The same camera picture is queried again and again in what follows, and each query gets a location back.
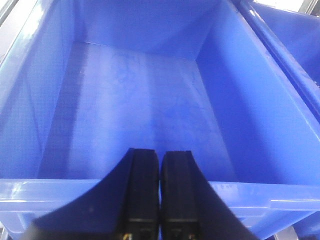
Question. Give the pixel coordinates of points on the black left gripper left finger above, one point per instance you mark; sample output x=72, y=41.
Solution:
x=124, y=205

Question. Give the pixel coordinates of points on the blue plastic bin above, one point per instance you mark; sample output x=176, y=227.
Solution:
x=82, y=81
x=293, y=39

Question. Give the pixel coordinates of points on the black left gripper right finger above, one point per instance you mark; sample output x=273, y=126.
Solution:
x=190, y=208

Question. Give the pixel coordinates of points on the blue plastic bin right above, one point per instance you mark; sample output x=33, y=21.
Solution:
x=293, y=39

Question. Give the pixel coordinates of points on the blue plastic bin left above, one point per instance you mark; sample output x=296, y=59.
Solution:
x=82, y=81

